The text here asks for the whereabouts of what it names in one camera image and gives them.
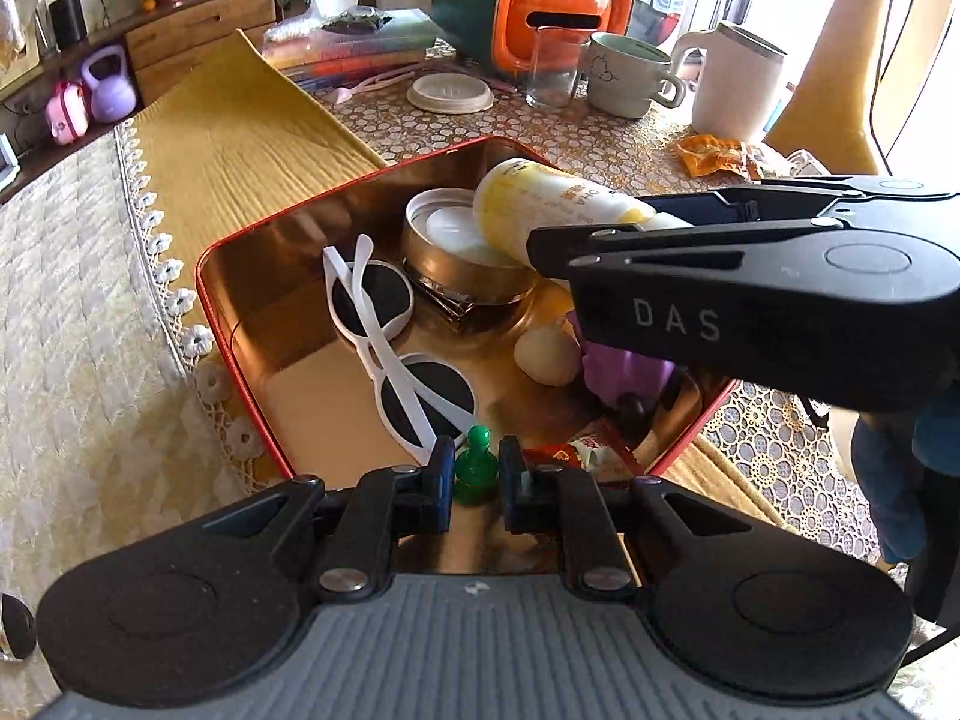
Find white jug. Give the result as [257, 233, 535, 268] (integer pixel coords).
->
[670, 20, 789, 146]

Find dark wooden low cabinet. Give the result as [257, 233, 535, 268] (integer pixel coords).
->
[0, 36, 130, 205]

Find yellow and white bottle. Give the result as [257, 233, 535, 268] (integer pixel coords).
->
[472, 158, 692, 261]

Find light wooden drawer cabinet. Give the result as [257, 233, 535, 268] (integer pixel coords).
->
[123, 0, 283, 104]

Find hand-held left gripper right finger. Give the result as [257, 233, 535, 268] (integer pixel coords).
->
[499, 435, 725, 602]

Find white printed mug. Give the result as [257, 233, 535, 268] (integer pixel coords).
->
[584, 31, 688, 120]

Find cream egg shaped object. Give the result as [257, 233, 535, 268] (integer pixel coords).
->
[513, 322, 585, 388]

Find purple spiky toy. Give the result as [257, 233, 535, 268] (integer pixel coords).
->
[565, 310, 680, 419]

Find red metal box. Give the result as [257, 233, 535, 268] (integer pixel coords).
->
[194, 136, 741, 580]

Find dark metal clip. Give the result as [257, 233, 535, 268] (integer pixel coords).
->
[415, 280, 475, 332]

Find red snack packet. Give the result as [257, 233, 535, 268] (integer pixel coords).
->
[520, 423, 644, 482]

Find orange snack wrapper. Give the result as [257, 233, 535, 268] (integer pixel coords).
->
[676, 133, 797, 182]

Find green push pin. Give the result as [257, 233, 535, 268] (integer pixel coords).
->
[453, 425, 498, 508]

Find cream quilted cover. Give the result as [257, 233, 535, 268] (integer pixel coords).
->
[0, 118, 298, 691]

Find stack of coloured folders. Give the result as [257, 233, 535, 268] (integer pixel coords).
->
[262, 7, 459, 88]

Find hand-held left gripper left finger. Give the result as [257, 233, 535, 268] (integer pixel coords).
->
[251, 436, 458, 601]

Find white round sunglasses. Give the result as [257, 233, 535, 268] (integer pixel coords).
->
[322, 233, 478, 464]

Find clear drinking glass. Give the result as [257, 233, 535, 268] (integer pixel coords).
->
[524, 23, 590, 110]

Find white lace tablecloth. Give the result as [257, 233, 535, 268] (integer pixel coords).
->
[115, 51, 884, 565]

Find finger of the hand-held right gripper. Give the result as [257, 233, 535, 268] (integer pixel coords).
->
[636, 175, 960, 227]
[525, 216, 846, 280]

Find pink toy case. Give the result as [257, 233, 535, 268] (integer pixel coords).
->
[44, 80, 90, 146]

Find purple kettlebell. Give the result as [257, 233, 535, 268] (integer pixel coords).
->
[80, 44, 140, 124]

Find yellow woven mat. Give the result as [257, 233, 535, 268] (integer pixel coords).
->
[122, 28, 790, 527]

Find person's blue clothing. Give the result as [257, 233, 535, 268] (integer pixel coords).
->
[850, 388, 960, 565]

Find black speaker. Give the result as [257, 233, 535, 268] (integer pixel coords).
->
[48, 0, 88, 47]

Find pink spoon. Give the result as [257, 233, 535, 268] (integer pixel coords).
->
[333, 66, 422, 104]

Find round metal tin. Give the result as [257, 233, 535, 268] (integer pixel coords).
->
[400, 187, 538, 307]

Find white round lid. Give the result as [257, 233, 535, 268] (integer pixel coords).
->
[406, 72, 497, 116]

